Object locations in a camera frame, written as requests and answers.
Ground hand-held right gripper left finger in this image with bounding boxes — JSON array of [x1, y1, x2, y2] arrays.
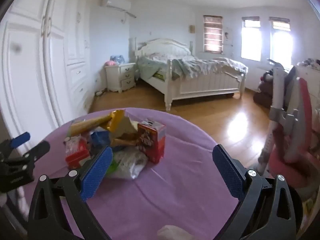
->
[[28, 146, 113, 240]]

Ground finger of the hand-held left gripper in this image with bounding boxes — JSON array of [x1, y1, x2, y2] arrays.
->
[[22, 140, 51, 161], [0, 132, 31, 155]]

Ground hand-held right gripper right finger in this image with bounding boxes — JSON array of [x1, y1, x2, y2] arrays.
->
[[212, 144, 298, 240]]

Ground gold snack wrapper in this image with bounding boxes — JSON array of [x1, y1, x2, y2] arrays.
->
[[105, 109, 125, 132]]

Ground green wrapper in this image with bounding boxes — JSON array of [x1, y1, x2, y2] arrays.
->
[[107, 160, 119, 174]]

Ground blue packet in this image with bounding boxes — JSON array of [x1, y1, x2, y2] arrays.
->
[[90, 127, 112, 153]]

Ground cream yellow wrapper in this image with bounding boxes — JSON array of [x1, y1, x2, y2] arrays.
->
[[69, 119, 112, 137]]

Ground cream paper wrapper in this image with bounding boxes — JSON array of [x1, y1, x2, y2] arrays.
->
[[111, 116, 139, 147]]

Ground red juice carton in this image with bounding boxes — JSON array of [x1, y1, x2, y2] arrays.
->
[[137, 119, 167, 164]]

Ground pink desk chair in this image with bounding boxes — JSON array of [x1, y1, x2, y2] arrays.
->
[[257, 59, 320, 200]]

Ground white tissue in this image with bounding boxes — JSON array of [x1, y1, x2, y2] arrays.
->
[[157, 225, 198, 240]]

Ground dark plush toys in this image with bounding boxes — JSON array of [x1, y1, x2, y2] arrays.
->
[[253, 70, 275, 109]]

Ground white nightstand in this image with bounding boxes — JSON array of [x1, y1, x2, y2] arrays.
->
[[104, 62, 137, 93]]

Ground floral blanket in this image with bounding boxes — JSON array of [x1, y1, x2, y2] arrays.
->
[[137, 55, 248, 80]]

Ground narrow window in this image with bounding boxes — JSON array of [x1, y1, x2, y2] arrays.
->
[[241, 17, 262, 62]]

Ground striped window blind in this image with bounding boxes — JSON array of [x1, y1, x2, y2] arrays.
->
[[203, 15, 223, 54]]

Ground white air conditioner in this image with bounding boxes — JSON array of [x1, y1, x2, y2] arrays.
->
[[100, 0, 132, 12]]

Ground white bed frame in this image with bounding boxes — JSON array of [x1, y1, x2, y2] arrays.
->
[[129, 38, 248, 112]]

